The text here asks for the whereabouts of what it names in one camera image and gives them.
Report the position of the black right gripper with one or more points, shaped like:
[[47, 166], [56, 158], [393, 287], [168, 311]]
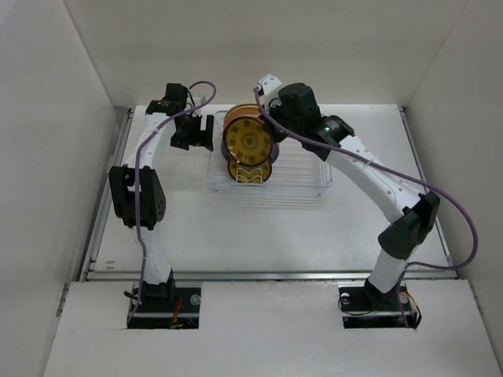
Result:
[[274, 136]]

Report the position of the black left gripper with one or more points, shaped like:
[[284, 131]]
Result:
[[200, 137]]

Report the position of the yellow patterned plate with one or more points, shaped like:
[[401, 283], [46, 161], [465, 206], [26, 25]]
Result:
[[250, 175], [246, 141]]

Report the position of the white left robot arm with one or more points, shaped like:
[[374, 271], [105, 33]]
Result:
[[138, 197]]

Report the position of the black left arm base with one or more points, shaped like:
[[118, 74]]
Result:
[[168, 307]]

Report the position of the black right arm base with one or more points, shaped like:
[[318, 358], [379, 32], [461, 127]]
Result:
[[363, 308]]

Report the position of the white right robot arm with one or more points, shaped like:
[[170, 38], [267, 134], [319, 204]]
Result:
[[293, 112]]

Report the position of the purple plate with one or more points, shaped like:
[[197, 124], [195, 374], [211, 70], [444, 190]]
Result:
[[274, 155]]

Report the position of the orange plate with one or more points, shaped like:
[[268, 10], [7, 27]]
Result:
[[240, 110]]

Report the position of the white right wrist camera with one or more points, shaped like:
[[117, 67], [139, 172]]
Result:
[[268, 88]]

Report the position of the white wire dish rack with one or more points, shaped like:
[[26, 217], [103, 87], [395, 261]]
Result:
[[294, 172]]

